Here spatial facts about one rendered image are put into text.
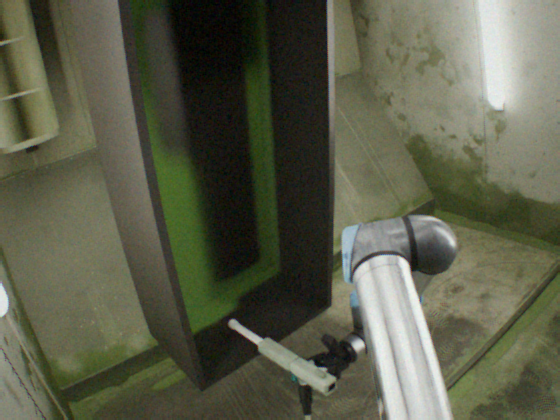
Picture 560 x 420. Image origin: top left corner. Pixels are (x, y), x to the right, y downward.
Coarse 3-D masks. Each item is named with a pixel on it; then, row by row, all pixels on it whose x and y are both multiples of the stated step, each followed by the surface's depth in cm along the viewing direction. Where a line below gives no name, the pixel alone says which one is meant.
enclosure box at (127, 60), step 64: (128, 0) 75; (192, 0) 119; (256, 0) 132; (320, 0) 113; (128, 64) 81; (192, 64) 128; (256, 64) 144; (320, 64) 123; (128, 128) 91; (192, 128) 137; (256, 128) 155; (320, 128) 134; (128, 192) 108; (192, 192) 147; (256, 192) 167; (320, 192) 146; (128, 256) 134; (192, 256) 157; (256, 256) 180; (320, 256) 159; (192, 320) 162; (256, 320) 161
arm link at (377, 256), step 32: (384, 224) 87; (352, 256) 84; (384, 256) 80; (416, 256) 84; (384, 288) 75; (384, 320) 70; (416, 320) 69; (384, 352) 66; (416, 352) 64; (384, 384) 63; (416, 384) 59; (384, 416) 60; (416, 416) 55; (448, 416) 56
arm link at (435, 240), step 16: (416, 224) 85; (432, 224) 86; (416, 240) 83; (432, 240) 84; (448, 240) 86; (432, 256) 84; (448, 256) 87; (416, 272) 100; (432, 272) 91; (416, 288) 111
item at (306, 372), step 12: (228, 324) 149; (252, 336) 140; (264, 348) 133; (276, 348) 131; (276, 360) 129; (288, 360) 125; (300, 360) 124; (300, 372) 121; (312, 372) 119; (324, 372) 116; (300, 384) 124; (312, 384) 118; (324, 384) 114; (300, 396) 127
